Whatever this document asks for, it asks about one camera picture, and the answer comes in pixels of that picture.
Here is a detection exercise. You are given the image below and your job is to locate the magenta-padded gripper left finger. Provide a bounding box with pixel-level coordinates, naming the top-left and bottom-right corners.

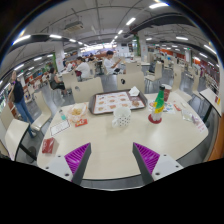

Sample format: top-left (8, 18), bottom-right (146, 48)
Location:
top-left (42, 142), bottom-right (92, 186)

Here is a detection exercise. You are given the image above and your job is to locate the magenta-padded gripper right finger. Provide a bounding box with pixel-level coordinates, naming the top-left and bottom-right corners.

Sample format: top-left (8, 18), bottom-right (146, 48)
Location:
top-left (132, 142), bottom-right (184, 186)

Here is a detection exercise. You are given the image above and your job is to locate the green-labelled clear drink bottle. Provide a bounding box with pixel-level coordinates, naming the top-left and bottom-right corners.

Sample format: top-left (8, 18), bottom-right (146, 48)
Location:
top-left (150, 84), bottom-right (166, 123)

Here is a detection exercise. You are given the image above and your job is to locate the red tissue pack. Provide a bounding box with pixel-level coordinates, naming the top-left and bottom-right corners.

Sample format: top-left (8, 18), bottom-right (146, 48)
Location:
top-left (41, 137), bottom-right (59, 154)

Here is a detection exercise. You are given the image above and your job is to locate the white printed card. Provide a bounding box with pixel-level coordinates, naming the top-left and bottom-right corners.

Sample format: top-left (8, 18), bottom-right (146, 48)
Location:
top-left (49, 119), bottom-right (72, 137)

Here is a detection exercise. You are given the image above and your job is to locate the flat round red coaster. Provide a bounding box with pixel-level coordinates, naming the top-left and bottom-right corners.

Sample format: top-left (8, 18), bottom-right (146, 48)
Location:
top-left (147, 113), bottom-right (163, 125)

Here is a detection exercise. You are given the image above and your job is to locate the crumpled food wrapper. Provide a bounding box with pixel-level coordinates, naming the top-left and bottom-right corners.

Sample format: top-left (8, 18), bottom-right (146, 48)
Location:
top-left (66, 102), bottom-right (89, 124)

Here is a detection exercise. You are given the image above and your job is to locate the white polka-dot mug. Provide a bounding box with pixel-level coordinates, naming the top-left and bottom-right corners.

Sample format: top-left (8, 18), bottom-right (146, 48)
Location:
top-left (111, 105), bottom-right (132, 128)

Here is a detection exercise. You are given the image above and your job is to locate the colourful printed leaflet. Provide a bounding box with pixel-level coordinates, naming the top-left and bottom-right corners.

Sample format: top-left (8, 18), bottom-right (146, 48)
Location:
top-left (148, 99), bottom-right (176, 115)

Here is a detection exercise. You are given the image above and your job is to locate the clear plastic bag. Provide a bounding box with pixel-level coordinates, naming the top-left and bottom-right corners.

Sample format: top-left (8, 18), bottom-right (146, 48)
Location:
top-left (181, 108), bottom-right (196, 123)

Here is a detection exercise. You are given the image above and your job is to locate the white paper receipt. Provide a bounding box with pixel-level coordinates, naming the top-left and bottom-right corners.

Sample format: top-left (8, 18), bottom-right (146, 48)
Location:
top-left (191, 114), bottom-right (208, 134)

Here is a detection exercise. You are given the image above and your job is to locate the beige chair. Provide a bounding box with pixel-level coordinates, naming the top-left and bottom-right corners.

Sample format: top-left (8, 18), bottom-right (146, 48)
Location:
top-left (30, 89), bottom-right (53, 133)
top-left (116, 70), bottom-right (146, 94)
top-left (70, 76), bottom-right (104, 104)

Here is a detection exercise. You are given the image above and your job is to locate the beige side table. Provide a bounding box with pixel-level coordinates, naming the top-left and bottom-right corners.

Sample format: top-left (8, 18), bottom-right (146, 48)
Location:
top-left (199, 87), bottom-right (223, 118)
top-left (0, 118), bottom-right (38, 162)

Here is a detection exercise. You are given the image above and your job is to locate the brown food tray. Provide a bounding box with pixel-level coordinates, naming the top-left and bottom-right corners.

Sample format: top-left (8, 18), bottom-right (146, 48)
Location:
top-left (88, 88), bottom-right (149, 116)

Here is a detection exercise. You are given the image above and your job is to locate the white paper napkin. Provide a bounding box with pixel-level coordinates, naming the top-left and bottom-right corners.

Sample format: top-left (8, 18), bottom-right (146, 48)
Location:
top-left (128, 85), bottom-right (141, 98)

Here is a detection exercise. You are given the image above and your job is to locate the person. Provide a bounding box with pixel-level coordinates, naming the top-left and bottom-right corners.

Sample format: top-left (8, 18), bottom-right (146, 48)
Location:
top-left (74, 55), bottom-right (92, 79)
top-left (103, 49), bottom-right (126, 75)
top-left (48, 67), bottom-right (68, 93)
top-left (7, 69), bottom-right (36, 138)

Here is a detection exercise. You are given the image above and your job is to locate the group of beige chairs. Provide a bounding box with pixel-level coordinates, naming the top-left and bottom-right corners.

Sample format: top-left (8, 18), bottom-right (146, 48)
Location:
top-left (146, 58), bottom-right (204, 101)

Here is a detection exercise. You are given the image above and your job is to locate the ceiling air conditioner unit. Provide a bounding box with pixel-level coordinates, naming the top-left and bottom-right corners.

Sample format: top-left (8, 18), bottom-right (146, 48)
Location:
top-left (63, 20), bottom-right (85, 33)

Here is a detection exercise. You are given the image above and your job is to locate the group of ceiling lights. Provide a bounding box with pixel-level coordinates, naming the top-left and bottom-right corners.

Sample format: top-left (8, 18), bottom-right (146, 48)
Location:
top-left (11, 2), bottom-right (218, 73)

